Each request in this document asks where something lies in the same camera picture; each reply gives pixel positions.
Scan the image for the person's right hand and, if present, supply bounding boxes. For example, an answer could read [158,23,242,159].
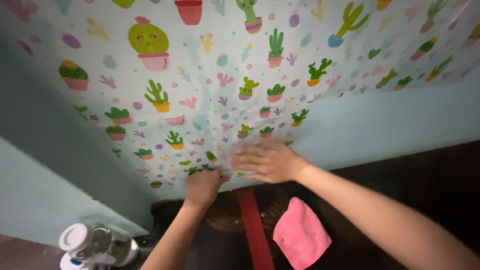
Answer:
[229,140,312,184]

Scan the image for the white capped bottle with label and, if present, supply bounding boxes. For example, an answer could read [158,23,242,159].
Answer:
[60,252,113,270]

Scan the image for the pink cloth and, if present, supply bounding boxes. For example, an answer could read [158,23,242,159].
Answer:
[272,197,333,270]

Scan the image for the clear bottle with white cap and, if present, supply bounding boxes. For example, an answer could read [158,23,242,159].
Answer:
[59,223,140,268]

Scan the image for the brown round woven object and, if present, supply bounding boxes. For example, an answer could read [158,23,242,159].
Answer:
[203,185,290,233]

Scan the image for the cactus print wall sheet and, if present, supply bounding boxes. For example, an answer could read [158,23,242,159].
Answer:
[0,0,480,193]

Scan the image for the red strip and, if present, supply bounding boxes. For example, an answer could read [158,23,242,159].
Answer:
[237,188,275,270]

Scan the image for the person's left hand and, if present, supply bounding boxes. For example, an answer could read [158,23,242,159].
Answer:
[184,167,230,209]

